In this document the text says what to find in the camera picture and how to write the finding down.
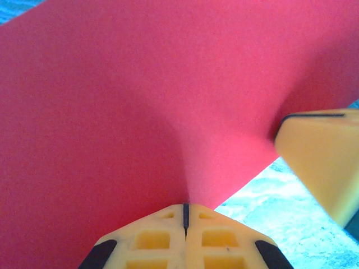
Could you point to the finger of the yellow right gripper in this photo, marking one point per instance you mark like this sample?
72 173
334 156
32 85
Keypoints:
350 111
322 157

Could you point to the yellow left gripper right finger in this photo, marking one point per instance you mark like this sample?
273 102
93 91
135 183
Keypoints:
221 241

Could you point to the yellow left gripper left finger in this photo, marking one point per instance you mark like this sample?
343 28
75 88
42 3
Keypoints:
151 241

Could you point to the red square paper sheet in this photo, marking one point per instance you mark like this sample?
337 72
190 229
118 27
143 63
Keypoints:
140 98

